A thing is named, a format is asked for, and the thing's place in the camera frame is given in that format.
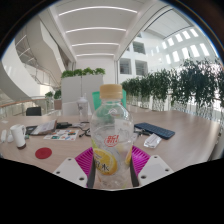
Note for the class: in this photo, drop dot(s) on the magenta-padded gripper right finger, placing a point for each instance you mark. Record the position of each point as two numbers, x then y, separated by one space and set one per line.
153 170

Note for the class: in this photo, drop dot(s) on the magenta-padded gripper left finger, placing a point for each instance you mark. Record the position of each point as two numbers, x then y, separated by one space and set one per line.
68 170

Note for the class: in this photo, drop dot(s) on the clear yellow-capped drink bottle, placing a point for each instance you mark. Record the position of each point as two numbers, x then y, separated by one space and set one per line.
111 133

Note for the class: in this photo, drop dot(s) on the clear plastic packet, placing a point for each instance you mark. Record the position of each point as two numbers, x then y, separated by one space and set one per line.
152 140

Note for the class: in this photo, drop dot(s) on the flat round red coaster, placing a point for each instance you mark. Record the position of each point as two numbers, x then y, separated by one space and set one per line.
43 153

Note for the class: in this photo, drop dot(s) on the colourful printed sheet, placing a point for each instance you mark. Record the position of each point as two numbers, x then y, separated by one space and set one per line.
61 134

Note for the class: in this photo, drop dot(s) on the small black device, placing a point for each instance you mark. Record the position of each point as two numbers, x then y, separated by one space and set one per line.
64 125

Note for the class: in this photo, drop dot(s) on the propped tablet with paper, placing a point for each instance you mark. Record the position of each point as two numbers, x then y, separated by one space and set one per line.
45 127

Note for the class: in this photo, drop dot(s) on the flat black tablet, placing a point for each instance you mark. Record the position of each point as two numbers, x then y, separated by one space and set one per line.
29 128

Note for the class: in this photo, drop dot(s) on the white chair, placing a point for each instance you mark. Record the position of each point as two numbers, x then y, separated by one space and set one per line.
70 109

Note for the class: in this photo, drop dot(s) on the white mug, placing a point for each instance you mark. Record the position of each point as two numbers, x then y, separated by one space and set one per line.
18 135

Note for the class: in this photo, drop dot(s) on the clear shaker bottle white lid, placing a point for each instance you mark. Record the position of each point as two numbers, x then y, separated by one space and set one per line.
82 108

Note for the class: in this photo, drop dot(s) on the white computer mouse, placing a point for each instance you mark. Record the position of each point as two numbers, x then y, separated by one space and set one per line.
10 138

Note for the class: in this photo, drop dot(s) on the black chair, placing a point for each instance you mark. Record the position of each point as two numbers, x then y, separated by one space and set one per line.
33 111

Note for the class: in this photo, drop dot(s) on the small grey-white computer mouse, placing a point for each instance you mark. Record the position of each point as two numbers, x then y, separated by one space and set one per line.
3 136

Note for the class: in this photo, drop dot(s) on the brown planter with plant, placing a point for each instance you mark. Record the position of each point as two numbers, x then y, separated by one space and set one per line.
57 96

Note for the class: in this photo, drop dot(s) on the green tote bag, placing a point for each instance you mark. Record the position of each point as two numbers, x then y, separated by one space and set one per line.
96 100

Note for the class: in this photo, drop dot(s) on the potted green plant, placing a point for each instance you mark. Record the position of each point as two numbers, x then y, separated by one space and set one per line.
49 96

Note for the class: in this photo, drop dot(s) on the white cabinet with plants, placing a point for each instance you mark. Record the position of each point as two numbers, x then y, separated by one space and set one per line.
80 88

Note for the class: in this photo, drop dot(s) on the row of green plants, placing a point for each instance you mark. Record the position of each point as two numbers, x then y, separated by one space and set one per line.
180 83

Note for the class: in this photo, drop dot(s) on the ceiling light strips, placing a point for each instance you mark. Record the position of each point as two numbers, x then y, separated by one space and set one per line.
96 29

